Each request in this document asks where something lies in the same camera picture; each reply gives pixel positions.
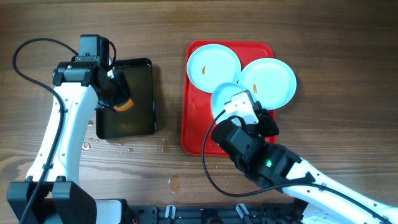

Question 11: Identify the right black cable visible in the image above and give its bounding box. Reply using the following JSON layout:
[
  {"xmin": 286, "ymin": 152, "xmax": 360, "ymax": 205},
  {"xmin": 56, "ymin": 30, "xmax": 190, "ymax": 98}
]
[{"xmin": 201, "ymin": 108, "xmax": 392, "ymax": 224}]

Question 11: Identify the black water tray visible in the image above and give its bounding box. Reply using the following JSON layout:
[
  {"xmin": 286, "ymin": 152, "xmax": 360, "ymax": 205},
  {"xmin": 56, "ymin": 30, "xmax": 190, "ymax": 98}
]
[{"xmin": 96, "ymin": 58, "xmax": 156, "ymax": 139}]

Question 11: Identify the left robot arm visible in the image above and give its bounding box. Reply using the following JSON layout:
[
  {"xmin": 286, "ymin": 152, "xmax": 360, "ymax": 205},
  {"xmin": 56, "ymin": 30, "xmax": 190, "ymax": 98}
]
[{"xmin": 7, "ymin": 62, "xmax": 134, "ymax": 223}]

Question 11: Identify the white plate bottom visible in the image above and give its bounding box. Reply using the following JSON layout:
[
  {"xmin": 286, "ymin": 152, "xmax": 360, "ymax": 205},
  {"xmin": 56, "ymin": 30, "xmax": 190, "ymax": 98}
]
[{"xmin": 210, "ymin": 82, "xmax": 246, "ymax": 118}]

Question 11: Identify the white plate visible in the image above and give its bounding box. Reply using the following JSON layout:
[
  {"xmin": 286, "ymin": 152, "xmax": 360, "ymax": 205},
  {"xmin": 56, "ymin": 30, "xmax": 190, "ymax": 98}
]
[
  {"xmin": 186, "ymin": 44, "xmax": 241, "ymax": 93},
  {"xmin": 238, "ymin": 58, "xmax": 297, "ymax": 110},
  {"xmin": 210, "ymin": 82, "xmax": 246, "ymax": 118}
]

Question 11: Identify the orange sponge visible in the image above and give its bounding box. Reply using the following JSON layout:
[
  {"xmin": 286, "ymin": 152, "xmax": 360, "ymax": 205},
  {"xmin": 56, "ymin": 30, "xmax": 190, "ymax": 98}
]
[{"xmin": 113, "ymin": 98, "xmax": 134, "ymax": 112}]

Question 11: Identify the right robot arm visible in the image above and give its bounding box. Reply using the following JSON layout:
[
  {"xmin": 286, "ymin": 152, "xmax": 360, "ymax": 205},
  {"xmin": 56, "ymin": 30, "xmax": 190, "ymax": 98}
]
[{"xmin": 205, "ymin": 102, "xmax": 397, "ymax": 223}]

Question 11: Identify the left black cable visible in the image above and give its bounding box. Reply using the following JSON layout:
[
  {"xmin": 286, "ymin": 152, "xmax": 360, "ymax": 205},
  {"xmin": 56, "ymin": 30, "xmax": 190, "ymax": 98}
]
[{"xmin": 12, "ymin": 37, "xmax": 118, "ymax": 224}]

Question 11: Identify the white plate top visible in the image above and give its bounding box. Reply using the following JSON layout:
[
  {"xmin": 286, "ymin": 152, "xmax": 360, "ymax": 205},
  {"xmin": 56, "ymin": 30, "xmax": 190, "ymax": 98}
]
[{"xmin": 186, "ymin": 44, "xmax": 241, "ymax": 93}]

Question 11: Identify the black cable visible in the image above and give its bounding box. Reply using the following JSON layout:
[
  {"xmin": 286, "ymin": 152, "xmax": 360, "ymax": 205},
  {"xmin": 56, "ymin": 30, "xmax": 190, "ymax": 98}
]
[
  {"xmin": 201, "ymin": 108, "xmax": 392, "ymax": 224},
  {"xmin": 12, "ymin": 37, "xmax": 118, "ymax": 224}
]

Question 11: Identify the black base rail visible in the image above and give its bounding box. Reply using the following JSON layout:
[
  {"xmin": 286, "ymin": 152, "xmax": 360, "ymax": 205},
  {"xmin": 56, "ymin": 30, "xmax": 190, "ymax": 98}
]
[{"xmin": 130, "ymin": 199, "xmax": 308, "ymax": 224}]

